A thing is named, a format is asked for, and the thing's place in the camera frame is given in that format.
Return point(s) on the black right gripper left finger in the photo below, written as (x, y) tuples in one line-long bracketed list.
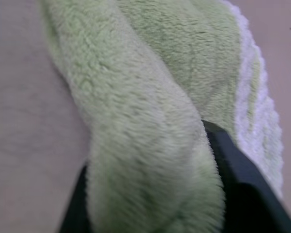
[(81, 206)]

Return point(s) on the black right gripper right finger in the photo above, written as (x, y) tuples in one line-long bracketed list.
[(242, 194)]

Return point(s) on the light green fluffy towel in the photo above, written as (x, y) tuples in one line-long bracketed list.
[(140, 121)]

